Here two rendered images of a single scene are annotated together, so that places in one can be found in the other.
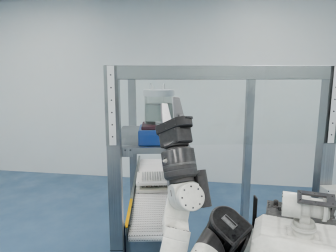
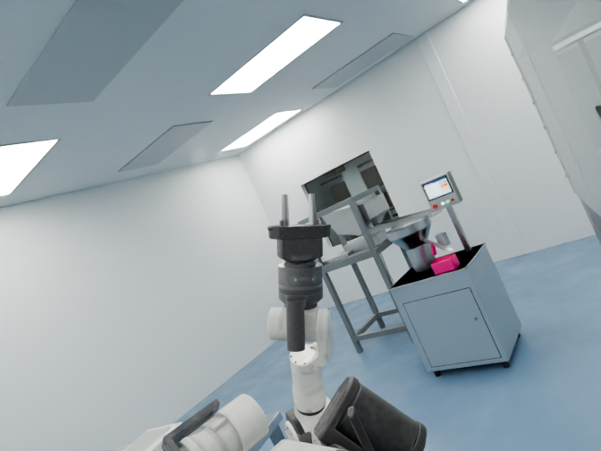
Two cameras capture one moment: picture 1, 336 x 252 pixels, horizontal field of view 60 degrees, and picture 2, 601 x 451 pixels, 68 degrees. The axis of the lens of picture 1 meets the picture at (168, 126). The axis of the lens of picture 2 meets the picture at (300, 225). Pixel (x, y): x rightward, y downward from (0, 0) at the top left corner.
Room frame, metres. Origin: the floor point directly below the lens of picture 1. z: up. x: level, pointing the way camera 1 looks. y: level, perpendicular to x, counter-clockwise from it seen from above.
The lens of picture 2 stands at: (1.20, -0.79, 1.54)
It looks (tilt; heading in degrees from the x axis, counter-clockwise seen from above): 1 degrees down; 119
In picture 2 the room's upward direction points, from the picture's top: 25 degrees counter-clockwise
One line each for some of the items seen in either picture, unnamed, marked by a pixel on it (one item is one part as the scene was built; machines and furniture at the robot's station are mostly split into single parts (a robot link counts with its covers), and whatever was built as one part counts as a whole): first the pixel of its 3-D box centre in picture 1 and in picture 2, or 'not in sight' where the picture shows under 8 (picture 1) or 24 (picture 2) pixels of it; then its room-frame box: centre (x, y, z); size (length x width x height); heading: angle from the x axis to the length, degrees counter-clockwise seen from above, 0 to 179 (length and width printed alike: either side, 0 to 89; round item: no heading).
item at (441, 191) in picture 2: not in sight; (451, 215); (0.51, 2.70, 1.07); 0.23 x 0.10 x 0.62; 171
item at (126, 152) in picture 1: (127, 152); not in sight; (1.30, 0.19, 1.31); 0.05 x 0.01 x 0.04; 93
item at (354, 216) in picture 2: not in sight; (382, 268); (-0.39, 3.24, 0.75); 1.43 x 1.06 x 1.50; 171
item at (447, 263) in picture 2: not in sight; (444, 264); (0.39, 2.38, 0.80); 0.16 x 0.12 x 0.09; 171
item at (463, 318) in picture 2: not in sight; (457, 310); (0.28, 2.60, 0.38); 0.63 x 0.57 x 0.76; 171
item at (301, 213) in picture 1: (302, 210); (228, 444); (0.72, -0.36, 1.30); 0.10 x 0.07 x 0.09; 69
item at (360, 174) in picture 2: not in sight; (351, 200); (-1.26, 5.43, 1.43); 1.32 x 0.01 x 1.11; 171
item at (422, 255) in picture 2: not in sight; (424, 243); (0.24, 2.66, 0.95); 0.49 x 0.36 x 0.38; 171
